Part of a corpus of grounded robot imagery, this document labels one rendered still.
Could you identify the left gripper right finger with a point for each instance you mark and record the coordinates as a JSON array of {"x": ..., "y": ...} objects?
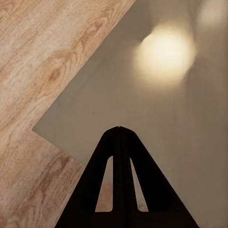
[{"x": 166, "y": 210}]

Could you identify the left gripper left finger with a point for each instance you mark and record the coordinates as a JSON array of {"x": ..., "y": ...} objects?
[{"x": 80, "y": 209}]

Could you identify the coffee table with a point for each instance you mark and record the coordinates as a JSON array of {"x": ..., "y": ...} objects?
[{"x": 161, "y": 72}]

